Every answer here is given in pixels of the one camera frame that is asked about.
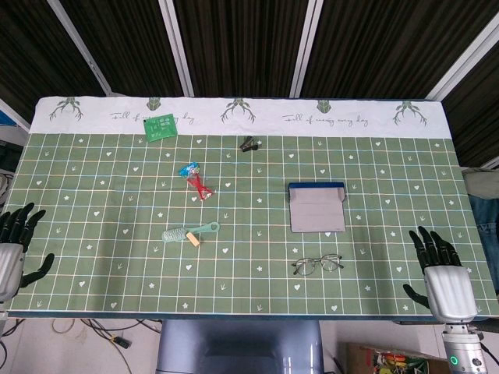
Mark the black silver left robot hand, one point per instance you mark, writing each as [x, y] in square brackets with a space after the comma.
[9, 265]

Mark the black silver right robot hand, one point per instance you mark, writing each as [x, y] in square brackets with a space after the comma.
[448, 288]

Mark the thin-rimmed eyeglasses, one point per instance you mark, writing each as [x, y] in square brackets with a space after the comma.
[320, 260]

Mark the blue glasses case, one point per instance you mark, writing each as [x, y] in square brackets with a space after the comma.
[316, 212]

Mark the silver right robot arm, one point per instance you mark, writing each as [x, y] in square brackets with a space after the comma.
[464, 350]

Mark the cardboard box with parts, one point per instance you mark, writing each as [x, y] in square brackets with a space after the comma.
[362, 358]

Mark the small black floor device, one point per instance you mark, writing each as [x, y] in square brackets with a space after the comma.
[121, 342]

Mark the mint green scrubbing brush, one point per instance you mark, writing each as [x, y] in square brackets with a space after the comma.
[175, 234]

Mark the small tan wooden block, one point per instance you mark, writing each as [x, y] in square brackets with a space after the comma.
[193, 239]

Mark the green circuit board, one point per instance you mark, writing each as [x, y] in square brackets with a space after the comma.
[159, 126]

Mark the green checked tablecloth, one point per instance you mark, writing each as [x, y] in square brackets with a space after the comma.
[249, 241]

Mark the red plastic clip toy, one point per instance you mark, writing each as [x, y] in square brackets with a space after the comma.
[199, 185]

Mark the blue grey robot torso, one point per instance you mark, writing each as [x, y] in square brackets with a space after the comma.
[238, 346]

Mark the black clip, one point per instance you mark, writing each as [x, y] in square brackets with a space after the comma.
[248, 145]

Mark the white partition post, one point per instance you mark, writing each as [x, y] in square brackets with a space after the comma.
[464, 62]
[83, 50]
[177, 46]
[310, 50]

